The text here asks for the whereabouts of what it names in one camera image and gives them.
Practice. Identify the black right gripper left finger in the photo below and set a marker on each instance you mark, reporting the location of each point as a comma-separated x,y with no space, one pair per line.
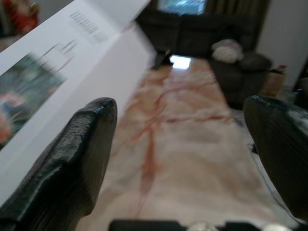
72,156

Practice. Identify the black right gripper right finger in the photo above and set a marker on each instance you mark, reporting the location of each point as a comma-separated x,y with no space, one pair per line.
284,149

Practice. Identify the brown cardboard box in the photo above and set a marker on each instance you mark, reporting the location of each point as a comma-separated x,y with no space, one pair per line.
274,83

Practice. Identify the dark grey armchair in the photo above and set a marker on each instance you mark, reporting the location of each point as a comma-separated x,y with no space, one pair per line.
240,79

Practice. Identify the white printed cardboard box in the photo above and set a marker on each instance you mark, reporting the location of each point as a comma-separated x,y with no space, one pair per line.
84,62

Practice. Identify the white grey striped pillow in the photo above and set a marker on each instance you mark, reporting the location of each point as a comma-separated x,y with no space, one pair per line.
227,51

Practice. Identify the dark grey sofa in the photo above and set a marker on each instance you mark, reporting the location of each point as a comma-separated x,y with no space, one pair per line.
197,33

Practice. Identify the brown curtain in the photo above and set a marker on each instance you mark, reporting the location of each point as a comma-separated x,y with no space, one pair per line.
238,10

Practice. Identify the red decoration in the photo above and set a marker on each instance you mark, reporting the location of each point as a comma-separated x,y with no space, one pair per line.
20,16

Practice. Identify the bright window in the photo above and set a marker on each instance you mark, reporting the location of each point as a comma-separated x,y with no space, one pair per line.
181,6

